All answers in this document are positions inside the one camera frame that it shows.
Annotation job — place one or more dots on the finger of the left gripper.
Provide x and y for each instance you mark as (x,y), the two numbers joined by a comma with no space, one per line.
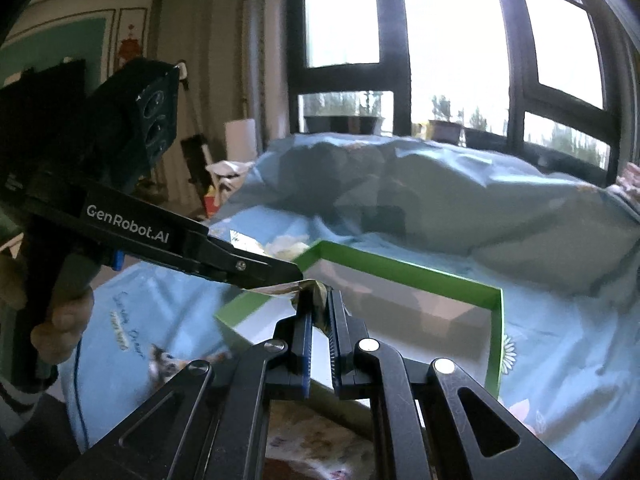
(220,261)

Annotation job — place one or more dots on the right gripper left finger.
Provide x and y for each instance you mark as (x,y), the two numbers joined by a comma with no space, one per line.
(210,421)

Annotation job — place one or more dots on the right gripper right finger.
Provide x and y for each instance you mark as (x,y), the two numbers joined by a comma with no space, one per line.
(430,421)

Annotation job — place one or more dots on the brown dark snack packet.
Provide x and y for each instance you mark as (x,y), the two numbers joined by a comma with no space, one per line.
(309,288)

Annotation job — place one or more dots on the person's left hand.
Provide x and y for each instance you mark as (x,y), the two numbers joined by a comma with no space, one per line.
(56,338)

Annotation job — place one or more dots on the white tissue pack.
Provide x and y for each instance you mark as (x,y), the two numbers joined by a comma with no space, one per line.
(284,247)

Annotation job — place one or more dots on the red snack bag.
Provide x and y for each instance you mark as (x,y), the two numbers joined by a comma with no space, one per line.
(302,444)

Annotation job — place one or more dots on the green cardboard box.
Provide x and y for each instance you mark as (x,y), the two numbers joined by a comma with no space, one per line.
(423,313)

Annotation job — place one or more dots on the white paper roll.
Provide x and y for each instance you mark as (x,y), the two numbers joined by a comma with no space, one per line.
(241,140)

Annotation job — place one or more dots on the light blue floral bedsheet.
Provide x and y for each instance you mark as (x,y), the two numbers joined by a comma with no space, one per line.
(564,253)

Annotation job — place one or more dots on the black camera box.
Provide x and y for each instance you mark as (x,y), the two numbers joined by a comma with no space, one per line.
(112,135)

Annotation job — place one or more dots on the black window frame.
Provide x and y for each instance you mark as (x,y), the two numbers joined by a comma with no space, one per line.
(537,79)

